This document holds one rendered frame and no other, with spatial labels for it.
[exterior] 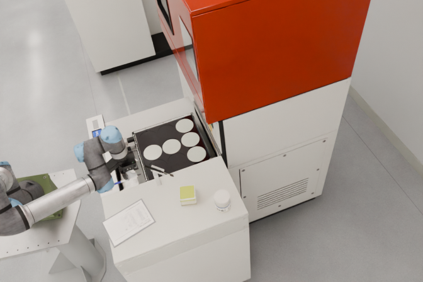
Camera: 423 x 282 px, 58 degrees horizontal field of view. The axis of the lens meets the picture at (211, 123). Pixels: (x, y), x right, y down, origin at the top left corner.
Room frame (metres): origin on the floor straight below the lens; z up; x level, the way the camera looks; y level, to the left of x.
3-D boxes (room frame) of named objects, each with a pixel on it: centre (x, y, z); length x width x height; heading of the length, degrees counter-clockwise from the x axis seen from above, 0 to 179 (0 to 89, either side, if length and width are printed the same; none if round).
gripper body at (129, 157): (1.01, 0.40, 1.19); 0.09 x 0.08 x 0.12; 105
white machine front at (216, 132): (1.52, 0.06, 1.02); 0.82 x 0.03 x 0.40; 14
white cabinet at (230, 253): (1.18, 0.31, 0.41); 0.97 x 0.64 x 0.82; 14
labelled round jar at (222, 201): (0.84, 0.00, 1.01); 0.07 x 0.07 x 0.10
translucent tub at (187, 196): (0.90, 0.15, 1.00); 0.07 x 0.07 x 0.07; 89
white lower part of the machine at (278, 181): (1.60, -0.27, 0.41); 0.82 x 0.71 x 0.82; 14
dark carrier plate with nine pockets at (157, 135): (1.28, 0.23, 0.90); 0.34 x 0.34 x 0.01; 14
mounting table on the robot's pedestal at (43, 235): (1.04, 0.96, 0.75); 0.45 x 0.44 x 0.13; 95
